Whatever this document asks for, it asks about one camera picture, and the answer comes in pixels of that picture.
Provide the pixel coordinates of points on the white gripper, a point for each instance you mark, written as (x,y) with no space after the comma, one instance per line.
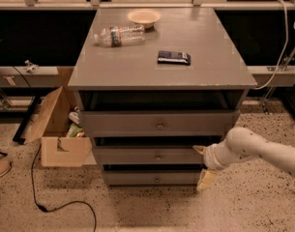
(211,158)

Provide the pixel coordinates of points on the grey drawer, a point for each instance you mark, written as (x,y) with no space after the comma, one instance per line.
(147,155)
(157,123)
(150,178)

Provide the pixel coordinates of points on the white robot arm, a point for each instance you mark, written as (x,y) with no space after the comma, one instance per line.
(241,145)

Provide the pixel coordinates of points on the grey top drawer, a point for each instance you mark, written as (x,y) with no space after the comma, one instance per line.
(157,123)

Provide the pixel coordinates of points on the grey drawer cabinet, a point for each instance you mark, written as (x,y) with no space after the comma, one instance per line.
(129,78)

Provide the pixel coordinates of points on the grey bottom drawer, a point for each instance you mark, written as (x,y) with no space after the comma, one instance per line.
(150,178)

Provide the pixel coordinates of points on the open cardboard box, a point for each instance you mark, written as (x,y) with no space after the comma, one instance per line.
(51,125)

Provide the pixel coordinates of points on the dark blue snack packet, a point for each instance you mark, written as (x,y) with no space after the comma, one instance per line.
(171,57)

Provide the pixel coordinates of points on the clear plastic water bottle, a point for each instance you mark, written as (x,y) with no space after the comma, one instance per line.
(116,36)

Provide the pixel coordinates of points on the white bowl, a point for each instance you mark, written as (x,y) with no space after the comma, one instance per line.
(145,17)

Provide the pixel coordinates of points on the small clear object on ledge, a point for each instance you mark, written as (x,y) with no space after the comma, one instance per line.
(30,67)

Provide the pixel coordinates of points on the brown shoe at left edge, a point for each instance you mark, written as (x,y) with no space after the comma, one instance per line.
(5,167)

